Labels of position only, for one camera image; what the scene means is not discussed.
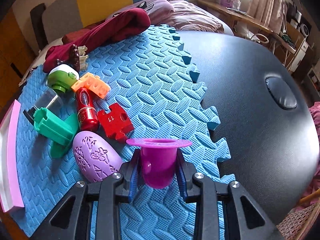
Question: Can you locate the green white plug-in device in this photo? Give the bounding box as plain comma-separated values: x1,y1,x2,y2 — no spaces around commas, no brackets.
47,64,79,93

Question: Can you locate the red metallic cylinder tube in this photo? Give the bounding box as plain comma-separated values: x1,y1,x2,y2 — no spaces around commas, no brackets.
75,87,100,132

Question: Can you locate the purple embossed oval case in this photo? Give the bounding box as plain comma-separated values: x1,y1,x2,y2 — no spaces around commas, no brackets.
72,131,123,183

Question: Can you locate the wooden side shelf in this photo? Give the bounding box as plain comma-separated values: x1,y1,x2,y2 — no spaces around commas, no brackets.
196,0,304,56

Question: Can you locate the green plastic tube piece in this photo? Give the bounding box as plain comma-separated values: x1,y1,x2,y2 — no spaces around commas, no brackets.
34,107,79,159

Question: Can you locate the pink white tray box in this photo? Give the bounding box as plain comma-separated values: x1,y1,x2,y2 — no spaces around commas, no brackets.
1,100,24,212

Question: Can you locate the multicolour sofa backrest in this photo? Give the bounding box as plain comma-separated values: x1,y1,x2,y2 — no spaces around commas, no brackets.
12,0,189,55

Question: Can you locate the blue foam puzzle mat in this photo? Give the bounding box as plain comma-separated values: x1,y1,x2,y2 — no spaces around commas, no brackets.
11,25,235,239

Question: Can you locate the dark brown pumpkin lid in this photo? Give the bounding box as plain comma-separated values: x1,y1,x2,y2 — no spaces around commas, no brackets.
57,44,89,72

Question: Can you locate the magenta plastic funnel cup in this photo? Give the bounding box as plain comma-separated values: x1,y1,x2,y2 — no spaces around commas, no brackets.
126,138,192,189

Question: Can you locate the maroon red cloth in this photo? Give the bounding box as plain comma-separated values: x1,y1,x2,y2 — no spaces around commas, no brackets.
43,8,151,73

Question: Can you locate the pink curtain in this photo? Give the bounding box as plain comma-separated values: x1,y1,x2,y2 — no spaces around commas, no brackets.
247,0,287,34

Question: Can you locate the red puzzle block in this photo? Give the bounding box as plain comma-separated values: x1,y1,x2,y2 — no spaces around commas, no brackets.
97,103,135,143

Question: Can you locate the pink striped blanket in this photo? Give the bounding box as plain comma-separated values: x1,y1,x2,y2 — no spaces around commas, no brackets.
167,0,225,34

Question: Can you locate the pink storage box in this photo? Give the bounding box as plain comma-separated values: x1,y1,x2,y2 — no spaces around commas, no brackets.
216,0,241,10

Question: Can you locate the orange cube block chain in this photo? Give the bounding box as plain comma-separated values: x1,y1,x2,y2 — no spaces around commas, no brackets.
70,72,111,99

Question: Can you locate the pink cat pillow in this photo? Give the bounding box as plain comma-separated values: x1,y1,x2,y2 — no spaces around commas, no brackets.
106,0,175,25

